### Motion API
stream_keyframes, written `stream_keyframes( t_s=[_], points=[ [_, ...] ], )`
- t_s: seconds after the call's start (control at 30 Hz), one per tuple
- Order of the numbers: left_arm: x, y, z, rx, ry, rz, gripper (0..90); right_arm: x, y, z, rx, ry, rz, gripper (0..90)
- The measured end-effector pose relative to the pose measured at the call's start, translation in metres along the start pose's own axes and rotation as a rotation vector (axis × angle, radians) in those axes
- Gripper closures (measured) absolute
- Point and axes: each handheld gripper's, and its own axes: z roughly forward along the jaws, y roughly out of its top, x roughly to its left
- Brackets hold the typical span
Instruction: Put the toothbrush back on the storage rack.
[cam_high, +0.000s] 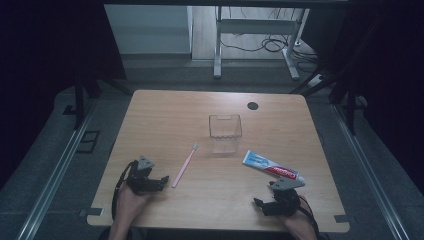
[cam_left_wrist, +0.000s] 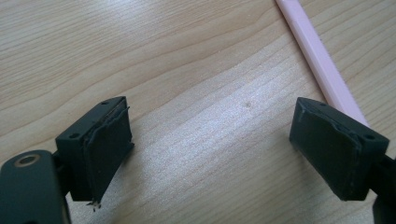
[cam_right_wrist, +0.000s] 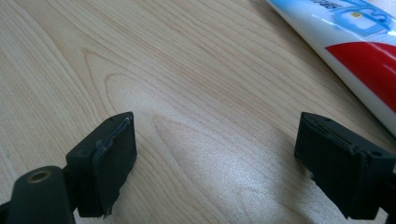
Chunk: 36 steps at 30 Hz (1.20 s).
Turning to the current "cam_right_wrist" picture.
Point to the white red blue toothpaste tube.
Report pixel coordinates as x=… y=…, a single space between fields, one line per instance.
x=358 y=46

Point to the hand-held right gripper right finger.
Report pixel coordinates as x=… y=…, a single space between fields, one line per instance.
x=339 y=168

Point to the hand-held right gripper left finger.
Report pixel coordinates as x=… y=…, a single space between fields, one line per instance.
x=109 y=168

